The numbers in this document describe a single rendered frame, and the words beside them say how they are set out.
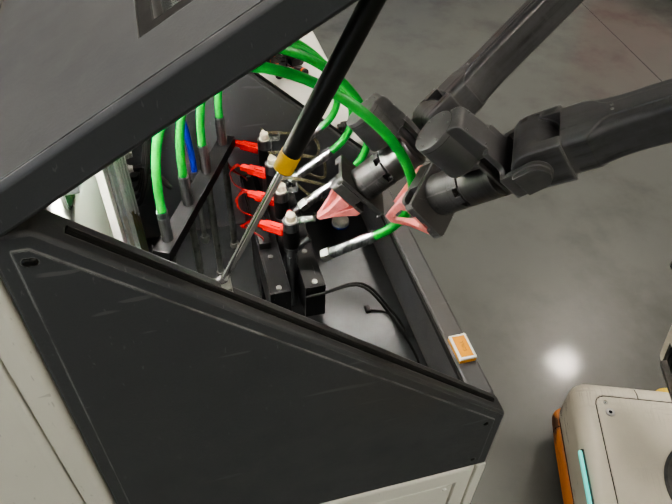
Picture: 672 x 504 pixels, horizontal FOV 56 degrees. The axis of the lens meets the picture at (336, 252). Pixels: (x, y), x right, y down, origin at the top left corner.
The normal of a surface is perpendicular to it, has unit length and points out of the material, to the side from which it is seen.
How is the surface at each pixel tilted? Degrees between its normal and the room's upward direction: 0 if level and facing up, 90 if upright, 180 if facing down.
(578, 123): 36
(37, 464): 90
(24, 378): 90
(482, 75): 60
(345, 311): 0
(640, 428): 0
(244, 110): 90
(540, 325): 0
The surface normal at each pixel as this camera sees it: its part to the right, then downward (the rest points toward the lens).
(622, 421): 0.03, -0.71
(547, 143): -0.57, -0.58
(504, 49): 0.18, 0.32
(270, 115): 0.26, 0.69
